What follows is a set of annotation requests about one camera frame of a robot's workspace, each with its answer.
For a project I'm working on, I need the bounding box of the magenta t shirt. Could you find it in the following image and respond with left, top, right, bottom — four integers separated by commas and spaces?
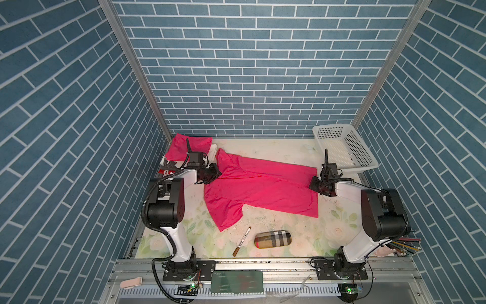
204, 148, 318, 232
165, 134, 213, 162

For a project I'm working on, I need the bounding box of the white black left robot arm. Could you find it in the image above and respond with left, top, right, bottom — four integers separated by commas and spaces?
140, 137, 221, 281

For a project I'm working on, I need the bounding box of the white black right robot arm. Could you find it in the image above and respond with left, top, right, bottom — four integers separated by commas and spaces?
309, 149, 410, 279

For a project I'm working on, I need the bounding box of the folded magenta t shirt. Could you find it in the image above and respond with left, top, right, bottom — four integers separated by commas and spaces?
165, 134, 213, 162

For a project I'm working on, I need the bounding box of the white perforated plastic basket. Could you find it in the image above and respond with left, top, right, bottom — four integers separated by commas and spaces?
312, 124, 378, 174

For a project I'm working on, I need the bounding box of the plaid beige glasses case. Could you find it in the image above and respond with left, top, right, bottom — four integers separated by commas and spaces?
254, 230, 292, 249

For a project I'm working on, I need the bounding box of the coloured pencils bundle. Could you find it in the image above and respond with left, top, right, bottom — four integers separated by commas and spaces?
386, 238, 422, 257

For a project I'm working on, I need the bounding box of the green circuit board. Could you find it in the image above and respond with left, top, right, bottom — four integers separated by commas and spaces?
211, 271, 264, 294

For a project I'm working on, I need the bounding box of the brown handled marker pen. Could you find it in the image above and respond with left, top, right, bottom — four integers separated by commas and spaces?
232, 226, 251, 257

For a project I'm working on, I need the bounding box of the aluminium front rail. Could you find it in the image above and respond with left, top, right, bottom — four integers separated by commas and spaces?
100, 257, 433, 303

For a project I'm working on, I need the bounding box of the aluminium left corner post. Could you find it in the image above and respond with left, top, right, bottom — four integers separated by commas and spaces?
99, 0, 172, 143

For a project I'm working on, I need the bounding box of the aluminium corner post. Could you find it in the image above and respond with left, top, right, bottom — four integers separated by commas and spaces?
99, 0, 172, 143
351, 0, 432, 129

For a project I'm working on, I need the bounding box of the aluminium right corner post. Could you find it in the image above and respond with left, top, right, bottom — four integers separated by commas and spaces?
351, 0, 432, 129

